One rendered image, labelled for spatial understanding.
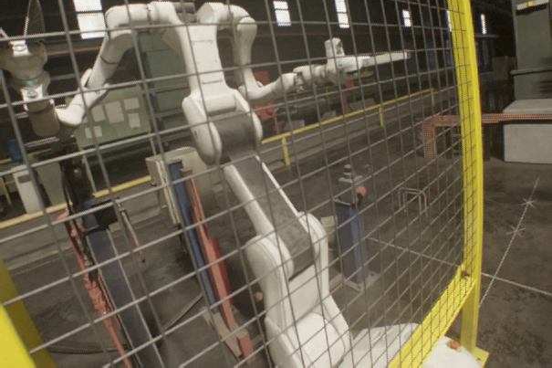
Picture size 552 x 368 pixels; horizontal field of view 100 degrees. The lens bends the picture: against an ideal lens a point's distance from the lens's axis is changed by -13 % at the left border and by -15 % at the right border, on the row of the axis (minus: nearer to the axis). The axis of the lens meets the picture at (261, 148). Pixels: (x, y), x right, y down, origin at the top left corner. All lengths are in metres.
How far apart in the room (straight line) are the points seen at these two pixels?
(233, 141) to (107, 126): 5.46
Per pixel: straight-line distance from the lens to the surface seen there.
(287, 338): 0.98
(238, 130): 0.88
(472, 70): 1.01
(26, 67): 0.80
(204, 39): 1.00
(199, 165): 1.61
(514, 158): 3.80
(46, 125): 0.92
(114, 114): 6.25
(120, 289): 1.14
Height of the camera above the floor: 1.17
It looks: 10 degrees down
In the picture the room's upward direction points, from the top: 12 degrees counter-clockwise
